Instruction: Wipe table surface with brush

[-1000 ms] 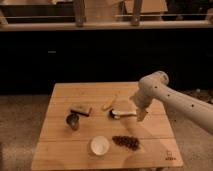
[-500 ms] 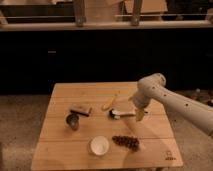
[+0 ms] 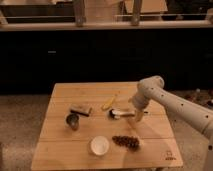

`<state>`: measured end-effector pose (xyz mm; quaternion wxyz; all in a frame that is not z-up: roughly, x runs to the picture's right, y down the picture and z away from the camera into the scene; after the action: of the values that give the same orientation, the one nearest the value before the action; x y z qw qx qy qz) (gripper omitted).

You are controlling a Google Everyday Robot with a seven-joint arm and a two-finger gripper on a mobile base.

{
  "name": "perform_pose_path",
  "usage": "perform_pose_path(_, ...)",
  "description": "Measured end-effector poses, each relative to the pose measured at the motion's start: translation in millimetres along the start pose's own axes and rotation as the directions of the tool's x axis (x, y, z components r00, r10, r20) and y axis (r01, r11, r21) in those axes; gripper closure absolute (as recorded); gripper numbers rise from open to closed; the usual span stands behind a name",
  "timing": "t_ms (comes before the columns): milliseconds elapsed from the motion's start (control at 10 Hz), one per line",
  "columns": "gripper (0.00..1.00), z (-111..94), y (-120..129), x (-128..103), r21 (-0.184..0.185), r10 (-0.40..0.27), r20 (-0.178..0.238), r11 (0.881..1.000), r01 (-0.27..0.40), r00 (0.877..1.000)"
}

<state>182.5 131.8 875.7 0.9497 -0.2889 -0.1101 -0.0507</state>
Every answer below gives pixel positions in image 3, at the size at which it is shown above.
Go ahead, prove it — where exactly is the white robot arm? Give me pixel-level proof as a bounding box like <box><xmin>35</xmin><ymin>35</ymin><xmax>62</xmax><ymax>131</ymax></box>
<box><xmin>132</xmin><ymin>76</ymin><xmax>213</xmax><ymax>171</ymax></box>

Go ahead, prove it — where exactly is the dark grape bunch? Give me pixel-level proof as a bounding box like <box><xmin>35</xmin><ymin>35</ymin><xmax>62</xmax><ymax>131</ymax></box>
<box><xmin>112</xmin><ymin>136</ymin><xmax>140</xmax><ymax>151</ymax></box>

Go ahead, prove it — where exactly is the yellow banana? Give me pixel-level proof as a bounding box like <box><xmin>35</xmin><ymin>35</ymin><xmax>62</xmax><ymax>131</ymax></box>
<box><xmin>101</xmin><ymin>96</ymin><xmax>117</xmax><ymax>111</ymax></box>

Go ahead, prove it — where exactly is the white bowl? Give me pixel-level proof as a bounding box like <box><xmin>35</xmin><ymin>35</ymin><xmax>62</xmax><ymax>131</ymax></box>
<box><xmin>90</xmin><ymin>136</ymin><xmax>110</xmax><ymax>156</ymax></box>

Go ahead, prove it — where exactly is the brown wooden block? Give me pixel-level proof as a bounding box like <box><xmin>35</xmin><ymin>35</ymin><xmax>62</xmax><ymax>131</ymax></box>
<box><xmin>70</xmin><ymin>105</ymin><xmax>92</xmax><ymax>117</ymax></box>

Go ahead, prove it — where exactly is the dark metal cup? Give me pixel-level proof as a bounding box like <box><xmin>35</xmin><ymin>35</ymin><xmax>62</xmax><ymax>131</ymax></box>
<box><xmin>66</xmin><ymin>114</ymin><xmax>79</xmax><ymax>131</ymax></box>

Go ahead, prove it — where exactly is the wooden shelf rail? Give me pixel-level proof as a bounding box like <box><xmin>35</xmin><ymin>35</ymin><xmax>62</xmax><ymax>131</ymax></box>
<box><xmin>0</xmin><ymin>20</ymin><xmax>213</xmax><ymax>31</ymax></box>

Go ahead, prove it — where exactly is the right wooden post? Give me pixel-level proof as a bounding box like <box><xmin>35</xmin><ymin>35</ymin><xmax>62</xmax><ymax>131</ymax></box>
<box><xmin>131</xmin><ymin>0</ymin><xmax>143</xmax><ymax>26</ymax></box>

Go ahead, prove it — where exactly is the wooden post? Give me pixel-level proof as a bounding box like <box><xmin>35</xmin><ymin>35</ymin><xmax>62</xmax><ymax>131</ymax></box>
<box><xmin>73</xmin><ymin>0</ymin><xmax>86</xmax><ymax>27</ymax></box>
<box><xmin>131</xmin><ymin>0</ymin><xmax>143</xmax><ymax>26</ymax></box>

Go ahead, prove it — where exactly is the left wooden post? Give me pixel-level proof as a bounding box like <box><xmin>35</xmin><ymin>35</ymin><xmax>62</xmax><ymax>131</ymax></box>
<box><xmin>73</xmin><ymin>0</ymin><xmax>86</xmax><ymax>27</ymax></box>

